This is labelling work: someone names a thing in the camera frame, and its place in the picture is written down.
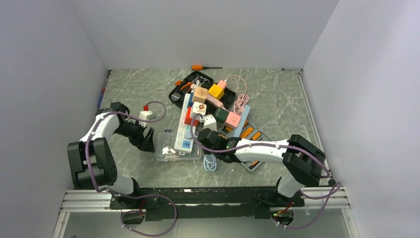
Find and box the light blue cable with plug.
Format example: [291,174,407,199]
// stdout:
[183,129,218,172]

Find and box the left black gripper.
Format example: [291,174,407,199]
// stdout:
[114,119,155,153]

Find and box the light blue power strip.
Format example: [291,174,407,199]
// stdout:
[233,105,251,137]

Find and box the white power strip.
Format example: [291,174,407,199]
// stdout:
[174,93,196,154]

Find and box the pink power strip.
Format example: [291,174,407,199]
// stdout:
[206,80,227,109]

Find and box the red cube adapter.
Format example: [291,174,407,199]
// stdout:
[184,107,200,126]

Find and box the yellow cube adapter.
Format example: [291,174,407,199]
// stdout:
[208,84,224,100]

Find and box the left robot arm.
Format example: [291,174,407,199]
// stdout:
[67,102,156,208]

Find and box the clear plastic screw box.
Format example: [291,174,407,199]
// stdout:
[155,132,203,162]

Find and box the blue red pen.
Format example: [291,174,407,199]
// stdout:
[97,88,106,109]

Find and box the pink cube socket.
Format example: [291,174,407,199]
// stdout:
[224,112,241,129]

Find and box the grey tool case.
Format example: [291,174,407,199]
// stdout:
[217,119,271,172]

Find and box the thin pink cable loop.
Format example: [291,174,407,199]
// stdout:
[216,74,248,98]

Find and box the aluminium rail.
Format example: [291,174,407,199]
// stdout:
[60,187,350,213]

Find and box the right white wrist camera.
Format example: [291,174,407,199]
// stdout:
[203,115,217,131]

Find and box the dark green cube adapter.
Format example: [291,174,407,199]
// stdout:
[213,108,229,124]

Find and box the wooden beige cube adapter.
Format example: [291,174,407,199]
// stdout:
[192,87,208,103]

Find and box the black tool case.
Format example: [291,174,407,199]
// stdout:
[168,71,236,109]

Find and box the white cube adapter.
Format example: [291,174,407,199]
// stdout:
[190,102,207,118]

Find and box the orange handled screwdriver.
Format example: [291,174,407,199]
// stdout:
[191,65,222,71]

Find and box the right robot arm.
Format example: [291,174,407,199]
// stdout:
[193,128,330,206]

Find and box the black base bar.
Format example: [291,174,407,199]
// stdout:
[109,186,305,221]

